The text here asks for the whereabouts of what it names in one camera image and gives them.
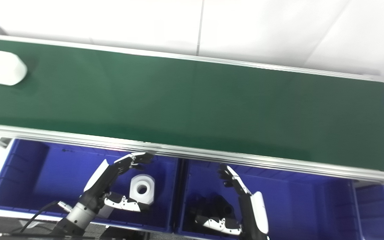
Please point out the white hexagonal plastic part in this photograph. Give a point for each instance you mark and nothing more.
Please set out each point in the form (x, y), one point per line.
(3, 68)

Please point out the green conveyor belt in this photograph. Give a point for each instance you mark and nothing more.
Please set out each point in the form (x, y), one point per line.
(192, 110)
(78, 136)

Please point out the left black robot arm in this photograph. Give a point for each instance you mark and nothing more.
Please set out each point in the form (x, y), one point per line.
(77, 216)

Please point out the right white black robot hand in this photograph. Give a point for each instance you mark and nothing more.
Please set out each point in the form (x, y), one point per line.
(248, 213)

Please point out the black plastic part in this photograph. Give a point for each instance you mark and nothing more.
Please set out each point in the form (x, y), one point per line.
(217, 208)

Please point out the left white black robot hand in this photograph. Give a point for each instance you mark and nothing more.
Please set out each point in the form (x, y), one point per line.
(102, 181)

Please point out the white hexagonal part with hole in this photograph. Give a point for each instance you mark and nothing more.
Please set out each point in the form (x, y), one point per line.
(142, 181)

